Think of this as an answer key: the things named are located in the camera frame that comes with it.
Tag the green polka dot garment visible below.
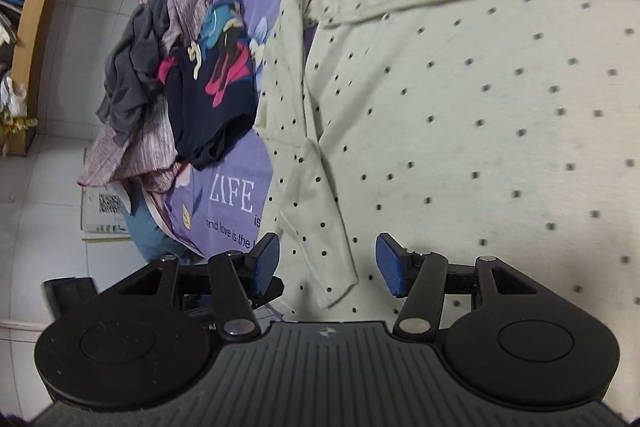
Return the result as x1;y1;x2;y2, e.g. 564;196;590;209
252;0;640;323

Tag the printed paper box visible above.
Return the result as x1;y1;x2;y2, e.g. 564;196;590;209
80;186;134;242

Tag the blue bed skirt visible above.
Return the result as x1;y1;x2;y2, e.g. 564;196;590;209
120;192;206;266

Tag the navy floral garment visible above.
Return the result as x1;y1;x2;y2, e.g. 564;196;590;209
157;0;261;172

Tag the wooden shelf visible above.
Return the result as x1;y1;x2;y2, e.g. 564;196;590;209
0;0;77;158

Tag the pile of grey clothes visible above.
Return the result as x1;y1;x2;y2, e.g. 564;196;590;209
77;0;208;194

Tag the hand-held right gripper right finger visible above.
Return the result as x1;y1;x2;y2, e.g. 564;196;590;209
375;231;552;345

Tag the black object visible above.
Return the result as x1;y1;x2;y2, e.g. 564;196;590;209
42;277;97;319

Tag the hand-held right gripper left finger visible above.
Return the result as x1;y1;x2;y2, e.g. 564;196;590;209
97;232;286;342

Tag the white and yellow bundle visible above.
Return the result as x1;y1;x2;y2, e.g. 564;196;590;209
0;74;39;138

